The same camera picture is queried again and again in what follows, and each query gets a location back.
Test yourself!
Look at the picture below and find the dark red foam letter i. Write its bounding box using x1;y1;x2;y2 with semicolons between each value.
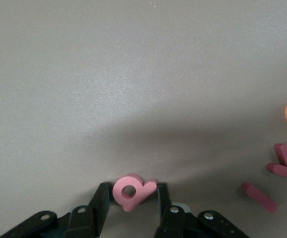
241;182;279;213

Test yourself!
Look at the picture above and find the brown table cover sheet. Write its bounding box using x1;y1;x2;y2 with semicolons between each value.
0;0;287;238

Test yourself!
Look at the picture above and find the dark red foam letter k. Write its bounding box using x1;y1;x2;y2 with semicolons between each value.
266;143;287;180

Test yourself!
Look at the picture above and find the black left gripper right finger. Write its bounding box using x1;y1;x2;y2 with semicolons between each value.
154;182;186;238

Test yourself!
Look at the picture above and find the pink foam letter p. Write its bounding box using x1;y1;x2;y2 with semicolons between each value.
112;173;158;213

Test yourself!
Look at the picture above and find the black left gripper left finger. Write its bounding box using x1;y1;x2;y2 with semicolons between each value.
65;182;111;238

